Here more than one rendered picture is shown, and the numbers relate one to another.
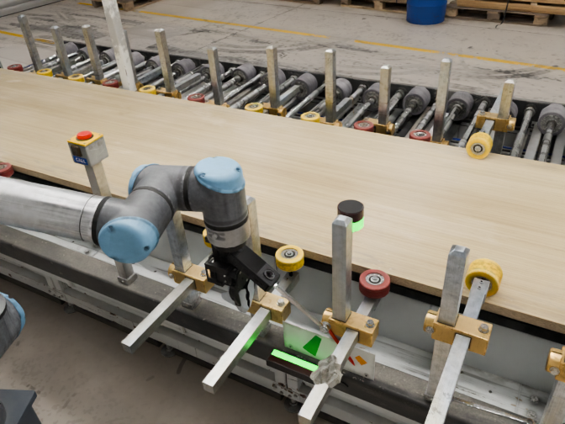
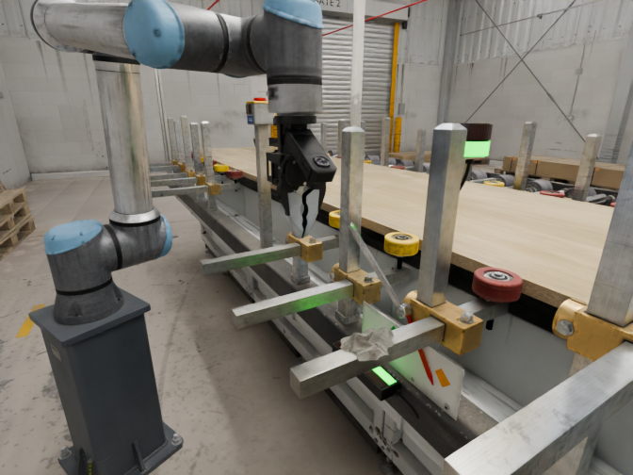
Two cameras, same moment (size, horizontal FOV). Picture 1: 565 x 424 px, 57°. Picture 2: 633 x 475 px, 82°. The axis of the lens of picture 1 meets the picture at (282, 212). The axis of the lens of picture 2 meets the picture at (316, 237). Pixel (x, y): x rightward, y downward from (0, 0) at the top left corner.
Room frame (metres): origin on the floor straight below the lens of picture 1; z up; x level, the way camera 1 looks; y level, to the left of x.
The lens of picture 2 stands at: (0.32, -0.23, 1.18)
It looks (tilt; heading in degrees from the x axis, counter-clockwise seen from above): 19 degrees down; 29
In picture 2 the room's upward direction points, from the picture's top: straight up
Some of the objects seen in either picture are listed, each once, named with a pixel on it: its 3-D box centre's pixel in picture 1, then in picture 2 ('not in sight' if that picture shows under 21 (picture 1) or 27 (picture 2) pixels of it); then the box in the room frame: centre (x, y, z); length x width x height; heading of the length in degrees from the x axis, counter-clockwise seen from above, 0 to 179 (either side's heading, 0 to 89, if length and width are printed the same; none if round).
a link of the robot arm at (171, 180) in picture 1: (164, 190); (243, 47); (0.88, 0.23, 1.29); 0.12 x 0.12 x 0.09; 77
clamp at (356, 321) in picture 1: (350, 324); (440, 318); (0.91, -0.15, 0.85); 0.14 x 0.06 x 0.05; 59
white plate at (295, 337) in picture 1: (327, 350); (403, 352); (0.91, -0.09, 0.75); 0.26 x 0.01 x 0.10; 59
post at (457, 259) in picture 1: (445, 332); (601, 348); (0.79, -0.34, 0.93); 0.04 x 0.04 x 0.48; 59
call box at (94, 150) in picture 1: (88, 149); (260, 114); (1.31, 0.52, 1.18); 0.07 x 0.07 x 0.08; 59
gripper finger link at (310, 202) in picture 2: (240, 290); (303, 210); (0.88, 0.11, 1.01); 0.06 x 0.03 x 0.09; 60
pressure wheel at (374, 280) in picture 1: (373, 294); (494, 301); (1.00, -0.23, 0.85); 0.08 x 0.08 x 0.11
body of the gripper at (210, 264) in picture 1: (229, 257); (294, 152); (0.87, 0.12, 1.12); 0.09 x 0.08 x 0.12; 60
